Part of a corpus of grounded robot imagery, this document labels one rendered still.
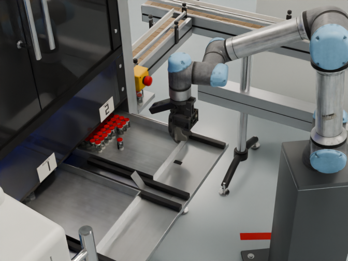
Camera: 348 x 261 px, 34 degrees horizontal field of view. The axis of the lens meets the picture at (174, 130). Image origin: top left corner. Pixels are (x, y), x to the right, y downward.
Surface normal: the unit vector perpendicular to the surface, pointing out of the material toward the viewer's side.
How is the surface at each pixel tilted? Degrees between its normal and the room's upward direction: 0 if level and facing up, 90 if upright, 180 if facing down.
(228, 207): 0
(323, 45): 83
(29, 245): 0
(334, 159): 97
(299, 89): 90
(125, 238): 0
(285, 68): 90
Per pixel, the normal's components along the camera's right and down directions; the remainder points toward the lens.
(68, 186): -0.03, -0.77
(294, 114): -0.47, 0.57
